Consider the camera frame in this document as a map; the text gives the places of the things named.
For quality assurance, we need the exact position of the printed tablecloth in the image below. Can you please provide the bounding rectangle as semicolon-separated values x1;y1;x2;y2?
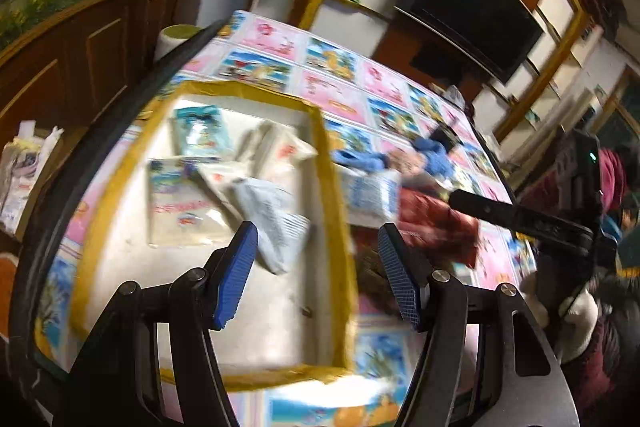
35;9;540;427

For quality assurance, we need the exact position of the pink fluffy cloth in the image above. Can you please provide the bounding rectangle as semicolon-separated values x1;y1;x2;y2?
387;149;432;182

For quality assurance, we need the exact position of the light blue packet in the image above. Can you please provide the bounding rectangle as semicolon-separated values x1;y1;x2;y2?
170;106;234;158

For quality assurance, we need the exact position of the stack of papers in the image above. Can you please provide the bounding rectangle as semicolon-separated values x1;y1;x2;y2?
0;119;66;234

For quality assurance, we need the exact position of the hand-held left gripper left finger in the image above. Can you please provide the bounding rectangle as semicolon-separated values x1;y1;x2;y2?
52;221;259;427

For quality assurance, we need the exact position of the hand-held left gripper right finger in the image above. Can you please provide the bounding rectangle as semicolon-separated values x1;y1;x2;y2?
377;223;583;427

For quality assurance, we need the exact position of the large white blue packet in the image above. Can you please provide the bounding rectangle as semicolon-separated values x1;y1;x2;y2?
146;156;237;249

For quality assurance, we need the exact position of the red shiny bag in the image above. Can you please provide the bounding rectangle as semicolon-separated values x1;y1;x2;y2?
397;191;482;269

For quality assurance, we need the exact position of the wooden cabinet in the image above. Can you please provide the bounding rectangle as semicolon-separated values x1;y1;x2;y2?
0;0;211;258

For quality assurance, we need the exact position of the brown plush cloth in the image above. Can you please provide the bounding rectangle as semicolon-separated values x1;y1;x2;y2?
356;246;401;310

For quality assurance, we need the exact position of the blue and white tissue packet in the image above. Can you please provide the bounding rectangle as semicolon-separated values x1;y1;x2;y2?
344;169;402;229

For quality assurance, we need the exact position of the white plastic bag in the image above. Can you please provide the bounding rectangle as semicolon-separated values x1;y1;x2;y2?
444;84;467;108

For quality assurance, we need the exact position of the white packet red mark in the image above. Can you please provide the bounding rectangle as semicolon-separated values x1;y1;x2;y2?
244;121;319;182

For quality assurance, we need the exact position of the white paper roll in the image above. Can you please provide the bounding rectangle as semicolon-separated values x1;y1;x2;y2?
154;24;202;64

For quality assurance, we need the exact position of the blue towel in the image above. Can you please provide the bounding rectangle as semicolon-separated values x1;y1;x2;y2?
334;136;453;174

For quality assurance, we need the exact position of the black television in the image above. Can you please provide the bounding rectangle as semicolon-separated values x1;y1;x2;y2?
394;0;546;84

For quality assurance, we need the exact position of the black cable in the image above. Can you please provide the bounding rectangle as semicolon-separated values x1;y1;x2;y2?
562;266;603;325

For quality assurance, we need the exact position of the person's right forearm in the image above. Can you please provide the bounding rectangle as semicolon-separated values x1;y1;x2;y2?
525;267;640;427

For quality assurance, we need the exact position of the white packet black print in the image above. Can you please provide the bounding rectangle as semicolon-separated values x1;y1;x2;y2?
226;179;312;276

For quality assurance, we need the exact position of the gold-edged white box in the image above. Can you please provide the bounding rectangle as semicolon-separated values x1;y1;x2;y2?
69;79;362;394

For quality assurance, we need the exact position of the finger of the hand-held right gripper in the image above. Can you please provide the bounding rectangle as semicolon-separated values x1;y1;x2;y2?
449;188;597;253

